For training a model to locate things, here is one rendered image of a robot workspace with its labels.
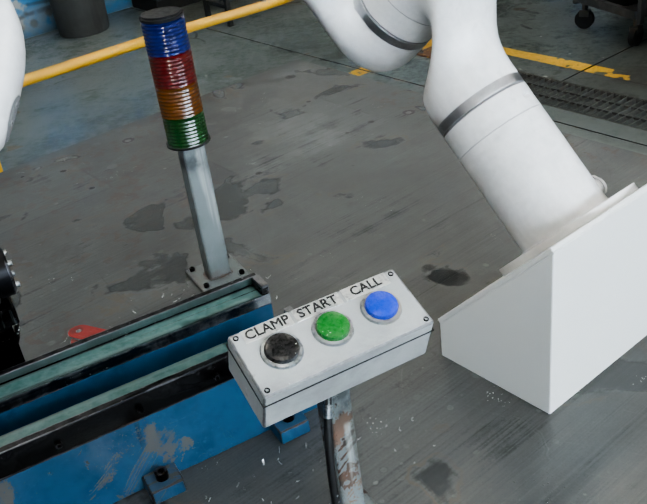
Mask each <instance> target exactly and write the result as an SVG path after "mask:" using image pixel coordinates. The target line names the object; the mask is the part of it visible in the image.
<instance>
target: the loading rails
mask: <svg viewBox="0 0 647 504"><path fill-rule="evenodd" d="M272 318H274V314H273V308H272V303H271V296H270V293H269V286H268V284H267V283H266V282H265V281H264V280H263V279H262V278H261V277H260V276H259V275H257V274H256V273H255V272H253V273H251V274H248V275H246V276H243V277H240V278H238V279H235V280H233V281H230V282H228V283H225V284H222V285H220V286H217V287H215V288H212V289H210V290H207V291H205V292H202V293H199V294H197V295H194V296H192V297H189V298H187V299H184V300H181V301H179V302H176V303H174V304H171V305H169V306H166V307H164V308H161V309H158V310H156V311H153V312H151V313H148V314H146V315H143V316H140V317H138V318H135V319H133V320H130V321H128V322H125V323H123V324H120V325H117V326H115V327H112V328H110V329H107V330H105V331H102V332H99V333H97V334H94V335H92V336H89V337H87V338H84V339H82V340H79V341H76V342H74V343H71V344H69V345H66V346H64V347H61V348H58V349H56V350H53V351H51V352H48V353H46V354H43V355H41V356H38V357H35V358H33V359H30V360H28V361H25V362H23V363H20V364H17V365H15V366H12V367H10V368H7V369H5V370H2V371H0V504H113V503H115V502H117V501H119V500H121V499H123V498H126V497H128V496H130V495H132V494H134V493H136V492H138V491H141V490H143V489H146V491H147V493H148V495H149V496H150V498H151V500H152V502H153V504H160V503H162V502H164V501H166V500H168V499H170V498H172V497H174V496H177V495H179V494H181V493H183V492H185V491H186V490H187V487H186V484H185V480H184V478H183V476H182V474H181V473H180V472H181V471H183V470H185V469H187V468H190V467H192V466H194V465H196V464H198V463H200V462H202V461H204V460H207V459H209V458H211V457H213V456H215V455H217V454H219V453H221V452H224V451H226V450H228V449H230V448H232V447H234V446H236V445H239V444H241V443H243V442H245V441H247V440H249V439H251V438H253V437H256V436H258V435H260V434H262V433H264V432H266V431H268V430H270V429H271V431H272V432H273V433H274V435H275V436H276V437H277V438H278V440H279V441H280V442H281V443H282V444H285V443H287V442H289V441H291V440H293V439H295V438H298V437H300V436H302V435H304V434H306V433H308V432H310V430H311V429H310V423H309V419H308V418H307V417H306V416H305V415H304V414H305V413H307V412H309V411H311V410H313V409H315V408H317V404H315V405H313V406H311V407H309V408H307V409H305V410H302V411H300V412H298V413H296V414H294V415H292V416H290V417H287V418H285V419H283V420H281V421H279V422H277V423H275V424H272V425H270V426H268V427H266V428H264V427H263V426H262V425H261V423H260V421H259V420H258V418H257V416H256V415H255V413H254V411H253V410H252V408H251V406H250V404H249V403H248V401H247V399H246V398H245V396H244V394H243V392H242V391H241V389H240V387H239V386H238V384H237V382H236V380H235V379H234V377H233V375H232V374H231V372H230V370H229V362H228V348H227V346H226V344H227V343H228V337H230V336H232V335H234V334H237V333H239V332H241V331H243V330H246V329H248V328H251V327H253V326H256V325H258V324H260V323H263V322H265V321H268V320H270V319H272Z"/></svg>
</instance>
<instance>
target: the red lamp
mask: <svg viewBox="0 0 647 504"><path fill-rule="evenodd" d="M147 56H148V55H147ZM148 60H149V64H150V68H151V72H152V76H153V82H154V86H155V87H156V88H158V89H162V90H172V89H179V88H183V87H186V86H188V85H190V84H192V83H194V82H195V81H196V79H197V77H196V73H195V69H194V68H195V66H194V62H193V58H192V51H191V47H190V49H189V50H188V51H186V52H184V53H182V54H179V55H176V56H172V57H166V58H153V57H150V56H148Z"/></svg>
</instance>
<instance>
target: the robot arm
mask: <svg viewBox="0 0 647 504"><path fill-rule="evenodd" d="M303 1H304V2H305V4H306V5H307V6H308V7H309V8H310V10H311V11H312V13H313V14H314V15H315V17H316V18H317V20H318V21H319V22H320V24H321V25H322V27H323V28H324V30H325V31H326V32H327V34H328V35H329V37H330V38H331V39H332V41H333V42H334V43H335V45H336V46H337V47H338V48H339V50H340V51H341V52H342V53H343V54H344V55H345V56H346V57H347V58H348V59H349V60H351V61H352V62H353V63H355V64H356V65H358V66H360V67H362V68H364V69H367V70H369V71H374V72H387V71H392V70H395V69H397V68H400V67H402V66H403V65H405V64H406V63H408V62H409V61H410V60H411V59H412V58H413V57H415V56H416V55H417V53H418V52H419V51H420V50H421V49H422V48H423V47H424V46H425V45H426V44H427V43H428V42H429V41H430V40H431V39H432V50H431V58H430V64H429V69H428V74H427V79H426V83H425V88H424V95H423V102H424V106H425V108H426V111H427V113H428V114H429V116H430V118H431V120H432V121H433V123H434V124H435V126H436V127H437V129H438V130H439V132H440V133H441V135H442V136H443V138H444V139H445V141H446V142H447V144H448V145H449V146H450V148H451V149H452V151H453V152H454V154H455V155H456V157H457V158H458V160H459V161H460V163H461V164H462V165H463V167H464V168H465V170H466V171H467V173H468V174H469V176H470V177H471V179H472V180H473V181H474V183H475V184H476V186H477V187H478V189H479V190H480V192H481V193H482V195H483V196H484V198H485V199H486V200H487V202H488V203H489V205H490V206H491V208H492V209H493V211H494V212H495V214H496V215H497V217H498V218H499V219H500V221H501V222H502V224H503V225H504V227H505V228H506V230H507V231H508V233H509V234H510V236H511V237H512V238H513V240H514V241H515V243H516V244H517V246H518V247H519V249H520V250H521V252H522V255H521V256H519V257H518V258H516V259H515V260H513V261H512V262H510V263H509V264H507V265H505V266H504V267H502V268H501V269H499V270H500V272H501V273H502V275H503V276H505V275H507V274H509V273H510V272H512V271H513V270H515V269H517V268H518V267H520V266H521V265H523V264H524V263H526V262H528V261H529V260H531V259H532V258H534V257H535V256H537V255H539V254H540V253H542V252H543V251H545V250H546V249H548V248H550V247H551V246H553V245H554V244H556V243H557V242H559V241H560V240H562V239H564V238H565V237H567V236H568V235H570V234H571V233H573V232H574V231H576V230H577V229H579V228H581V227H582V226H584V225H585V224H587V223H588V222H590V221H591V220H593V219H594V218H596V217H598V216H599V215H601V214H602V213H604V212H605V211H607V210H608V209H610V208H611V207H613V206H614V205H616V204H617V203H619V202H620V201H622V200H623V199H625V198H627V197H628V196H630V195H631V194H633V193H634V192H635V191H637V190H638V187H637V186H636V185H635V183H634V182H633V183H632V184H630V185H629V186H627V187H626V188H624V189H623V190H621V191H619V192H618V193H616V194H615V195H613V196H612V197H610V198H607V197H606V195H605V193H606V192H607V186H606V183H605V182H604V181H603V180H602V179H601V178H599V177H597V176H595V175H592V176H591V174H590V173H589V171H588V170H587V169H586V167H585V166H584V164H583V163H582V161H581V160H580V159H579V157H578V156H577V154H576V153H575V152H574V150H573V149H572V147H571V146H570V145H569V143H568V142H567V140H566V139H565V137H564V136H563V135H562V133H561V132H560V130H559V129H558V128H557V126H556V125H555V123H554V122H553V120H552V119H551V118H550V116H549V115H548V113H547V112H546V111H545V109H544V108H543V106H542V105H541V104H540V102H539V101H538V100H537V98H536V97H535V95H534V94H533V92H532V91H531V90H530V88H529V87H528V85H527V84H526V83H525V81H524V80H523V78H522V77H521V75H520V74H519V73H518V71H517V70H516V68H515V67H514V65H513V64H512V62H511V61H510V59H509V58H508V56H507V55H506V53H505V51H504V49H503V47H502V45H501V42H500V39H499V35H498V28H497V13H496V0H303ZM25 66H26V49H25V41H24V35H23V31H22V27H21V23H20V20H19V18H18V15H17V13H16V11H15V8H14V6H13V4H12V2H11V0H0V151H1V150H2V148H3V147H4V146H5V144H6V143H7V142H8V140H9V138H10V137H9V136H10V134H11V131H12V128H13V125H14V121H15V117H16V113H17V109H18V108H19V104H20V103H19V101H20V96H21V92H22V87H23V82H24V75H25Z"/></svg>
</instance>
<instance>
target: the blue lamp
mask: <svg viewBox="0 0 647 504"><path fill-rule="evenodd" d="M140 25H141V29H142V33H143V37H144V38H143V39H144V43H145V47H146V51H147V55H148V56H150V57H153V58H166V57H172V56H176V55H179V54H182V53H184V52H186V51H188V50H189V49H190V47H191V46H190V42H189V38H188V34H187V32H188V31H187V27H186V23H185V18H184V14H183V15H182V16H181V17H180V18H179V19H177V20H174V21H171V22H167V23H162V24H152V25H150V24H144V23H142V22H140Z"/></svg>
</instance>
